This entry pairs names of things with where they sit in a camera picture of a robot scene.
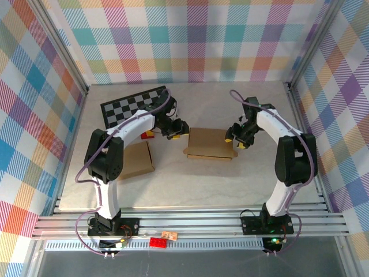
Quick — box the wide aluminium frame rail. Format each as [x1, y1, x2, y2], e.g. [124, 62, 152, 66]
[31, 203, 351, 240]

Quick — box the purple cable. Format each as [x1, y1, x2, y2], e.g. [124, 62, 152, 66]
[74, 88, 174, 257]
[229, 89, 315, 257]

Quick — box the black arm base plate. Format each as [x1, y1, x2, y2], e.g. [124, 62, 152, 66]
[87, 216, 141, 237]
[240, 215, 295, 235]

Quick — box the brown cardboard mailer box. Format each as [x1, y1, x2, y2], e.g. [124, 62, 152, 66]
[183, 127, 239, 163]
[116, 141, 156, 181]

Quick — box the small controller board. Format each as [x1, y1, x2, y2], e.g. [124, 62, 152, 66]
[262, 236, 283, 248]
[99, 238, 130, 250]

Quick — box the aluminium frame post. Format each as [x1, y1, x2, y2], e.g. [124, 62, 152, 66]
[285, 0, 348, 90]
[27, 0, 90, 95]

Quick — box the narrow aluminium side rail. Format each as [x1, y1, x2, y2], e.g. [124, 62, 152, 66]
[287, 82, 331, 210]

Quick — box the red studded toy brick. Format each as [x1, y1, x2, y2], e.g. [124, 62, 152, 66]
[149, 236, 168, 249]

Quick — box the white slotted cable duct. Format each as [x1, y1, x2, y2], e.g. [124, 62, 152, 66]
[44, 241, 265, 252]

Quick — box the black and grey checkerboard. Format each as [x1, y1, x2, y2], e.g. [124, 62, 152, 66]
[100, 85, 174, 130]

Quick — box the aluminium frame bar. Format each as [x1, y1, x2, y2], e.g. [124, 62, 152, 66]
[21, 239, 47, 277]
[336, 236, 361, 277]

